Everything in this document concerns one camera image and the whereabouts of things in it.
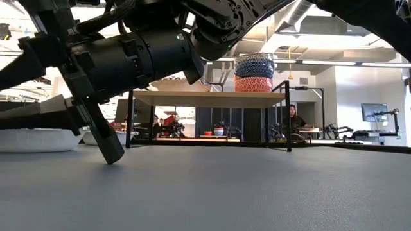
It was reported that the wooden shelf black metal frame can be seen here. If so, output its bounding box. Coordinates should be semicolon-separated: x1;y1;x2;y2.
125;80;293;153

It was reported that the blue patterned bowl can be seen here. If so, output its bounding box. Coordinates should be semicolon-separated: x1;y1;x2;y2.
233;53;275;79

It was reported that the white plant pot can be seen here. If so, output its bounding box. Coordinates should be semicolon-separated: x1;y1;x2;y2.
213;120;225;137

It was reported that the person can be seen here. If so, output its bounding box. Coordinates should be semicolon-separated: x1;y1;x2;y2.
150;114;163;139
282;104;310;137

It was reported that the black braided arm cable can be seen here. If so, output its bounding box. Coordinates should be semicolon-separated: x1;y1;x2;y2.
75;0;136;35

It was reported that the black metal stand frame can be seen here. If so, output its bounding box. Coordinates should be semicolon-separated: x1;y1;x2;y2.
293;85;325;129

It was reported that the yellow hanging tag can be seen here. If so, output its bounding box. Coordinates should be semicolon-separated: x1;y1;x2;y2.
288;46;294;80

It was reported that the silver slanted ventilation duct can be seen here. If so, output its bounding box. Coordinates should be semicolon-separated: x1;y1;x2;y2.
275;0;313;33

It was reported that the computer monitor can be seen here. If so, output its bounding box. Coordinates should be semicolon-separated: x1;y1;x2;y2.
361;102;389;123

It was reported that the long ceiling light bar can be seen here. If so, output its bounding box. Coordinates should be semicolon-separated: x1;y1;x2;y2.
218;57;411;68

